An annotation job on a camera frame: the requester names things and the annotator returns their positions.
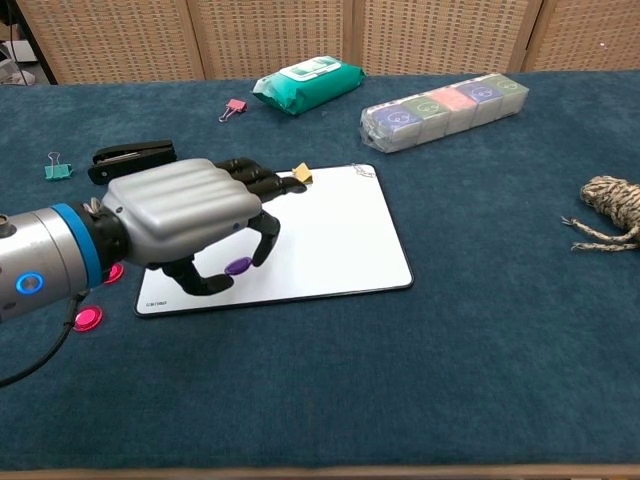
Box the green wet wipes pack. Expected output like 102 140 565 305
251 55 367 118

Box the woven wooden folding screen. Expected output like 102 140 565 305
14 0 640 85

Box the teal binder clip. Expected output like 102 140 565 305
43 151 75 182

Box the beige twine rope bundle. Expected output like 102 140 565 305
560 174 640 253

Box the white magnetic board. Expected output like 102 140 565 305
133 163 415 319

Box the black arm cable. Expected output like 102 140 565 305
0 289 91 389

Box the black stapler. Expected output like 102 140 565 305
87 139 179 186

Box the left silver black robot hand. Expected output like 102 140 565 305
89 156 308 297

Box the pink binder clip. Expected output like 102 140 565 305
217 98 249 124

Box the blue felt table cloth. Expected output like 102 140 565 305
0 69 640 471

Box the wrapped tissue multipack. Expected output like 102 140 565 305
359 72 530 154

